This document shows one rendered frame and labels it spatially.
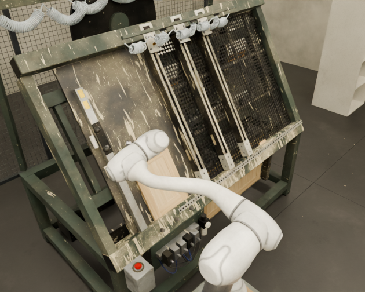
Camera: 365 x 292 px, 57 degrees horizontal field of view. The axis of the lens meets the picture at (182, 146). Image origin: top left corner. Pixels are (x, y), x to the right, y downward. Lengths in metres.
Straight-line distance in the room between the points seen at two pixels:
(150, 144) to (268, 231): 0.57
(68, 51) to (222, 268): 1.45
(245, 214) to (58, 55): 1.34
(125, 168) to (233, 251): 0.53
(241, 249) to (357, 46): 4.44
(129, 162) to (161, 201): 0.96
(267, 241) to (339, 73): 4.45
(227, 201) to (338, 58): 4.37
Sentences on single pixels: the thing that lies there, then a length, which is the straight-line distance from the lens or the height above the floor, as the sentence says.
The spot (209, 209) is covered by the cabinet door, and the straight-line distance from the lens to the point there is 3.05.
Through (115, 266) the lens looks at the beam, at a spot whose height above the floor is 0.84.
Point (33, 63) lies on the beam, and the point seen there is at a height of 1.91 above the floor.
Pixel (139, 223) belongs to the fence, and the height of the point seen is 0.94.
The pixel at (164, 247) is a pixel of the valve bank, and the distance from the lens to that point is 2.29.
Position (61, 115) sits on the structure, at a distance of 2.10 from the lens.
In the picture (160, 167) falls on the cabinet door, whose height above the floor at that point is 1.14.
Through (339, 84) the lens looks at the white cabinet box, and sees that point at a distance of 5.53.
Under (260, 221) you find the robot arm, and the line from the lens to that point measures 1.21.
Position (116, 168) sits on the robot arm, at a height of 1.70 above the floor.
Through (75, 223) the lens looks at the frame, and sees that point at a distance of 2.50.
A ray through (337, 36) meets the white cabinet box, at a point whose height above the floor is 1.12.
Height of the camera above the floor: 2.50
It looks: 34 degrees down
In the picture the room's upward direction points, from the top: 2 degrees counter-clockwise
